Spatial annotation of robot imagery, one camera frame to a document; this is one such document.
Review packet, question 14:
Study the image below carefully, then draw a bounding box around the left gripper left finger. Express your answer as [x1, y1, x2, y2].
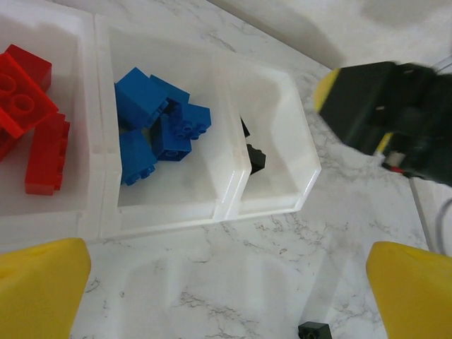
[0, 237, 93, 339]

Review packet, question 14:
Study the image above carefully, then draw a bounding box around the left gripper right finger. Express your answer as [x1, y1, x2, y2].
[364, 240, 452, 339]

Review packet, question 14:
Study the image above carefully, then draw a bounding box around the black lego brick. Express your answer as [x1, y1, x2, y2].
[297, 321, 333, 339]
[245, 142, 268, 178]

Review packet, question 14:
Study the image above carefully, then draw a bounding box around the white plastic container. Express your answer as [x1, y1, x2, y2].
[93, 13, 250, 240]
[0, 0, 98, 245]
[215, 52, 323, 222]

